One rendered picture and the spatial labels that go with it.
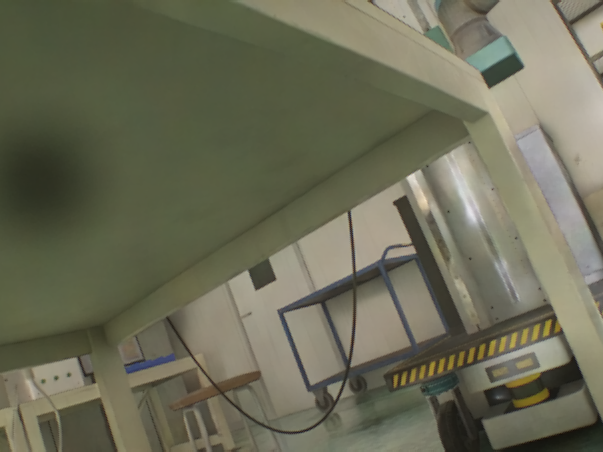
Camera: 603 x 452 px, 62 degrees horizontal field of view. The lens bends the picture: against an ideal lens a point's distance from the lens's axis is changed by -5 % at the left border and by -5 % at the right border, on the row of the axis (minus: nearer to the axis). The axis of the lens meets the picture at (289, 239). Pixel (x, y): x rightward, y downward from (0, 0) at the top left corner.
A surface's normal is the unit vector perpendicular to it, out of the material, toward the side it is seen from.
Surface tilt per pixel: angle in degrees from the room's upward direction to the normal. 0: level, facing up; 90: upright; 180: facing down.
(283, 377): 90
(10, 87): 180
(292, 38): 180
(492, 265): 90
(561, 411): 90
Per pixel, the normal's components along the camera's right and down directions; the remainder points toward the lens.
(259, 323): -0.62, 0.06
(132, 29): 0.36, 0.91
